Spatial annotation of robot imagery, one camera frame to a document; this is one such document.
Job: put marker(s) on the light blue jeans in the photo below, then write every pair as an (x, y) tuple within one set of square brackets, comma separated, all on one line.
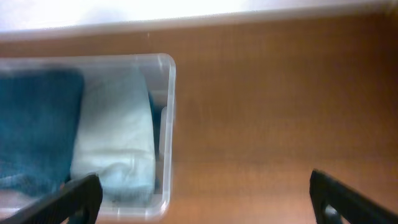
[(115, 137)]

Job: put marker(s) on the blue denim jeans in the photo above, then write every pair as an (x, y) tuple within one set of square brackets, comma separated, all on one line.
[(40, 111)]

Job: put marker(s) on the dark teal garment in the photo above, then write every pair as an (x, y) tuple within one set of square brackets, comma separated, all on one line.
[(156, 121)]

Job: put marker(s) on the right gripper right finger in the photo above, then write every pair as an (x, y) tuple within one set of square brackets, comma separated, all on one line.
[(334, 202)]

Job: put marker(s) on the clear plastic storage bin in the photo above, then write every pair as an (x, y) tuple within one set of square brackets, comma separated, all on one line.
[(159, 71)]

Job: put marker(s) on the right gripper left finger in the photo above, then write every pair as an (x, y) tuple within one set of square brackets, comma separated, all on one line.
[(78, 201)]

